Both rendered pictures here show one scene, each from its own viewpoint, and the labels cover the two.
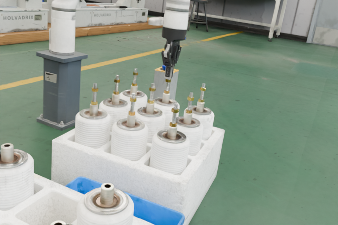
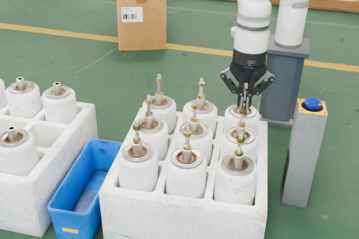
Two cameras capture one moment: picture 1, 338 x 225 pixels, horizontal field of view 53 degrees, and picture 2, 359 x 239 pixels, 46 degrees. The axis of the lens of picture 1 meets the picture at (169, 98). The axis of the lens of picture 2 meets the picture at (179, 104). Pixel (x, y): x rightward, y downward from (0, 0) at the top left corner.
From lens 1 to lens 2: 1.13 m
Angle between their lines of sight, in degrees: 72
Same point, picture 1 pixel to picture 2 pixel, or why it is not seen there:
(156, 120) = (179, 138)
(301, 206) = not seen: outside the picture
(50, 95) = not seen: hidden behind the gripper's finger
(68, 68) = (273, 61)
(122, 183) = not seen: hidden behind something
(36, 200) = (53, 126)
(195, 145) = (173, 185)
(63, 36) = (280, 24)
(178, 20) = (236, 39)
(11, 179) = (44, 103)
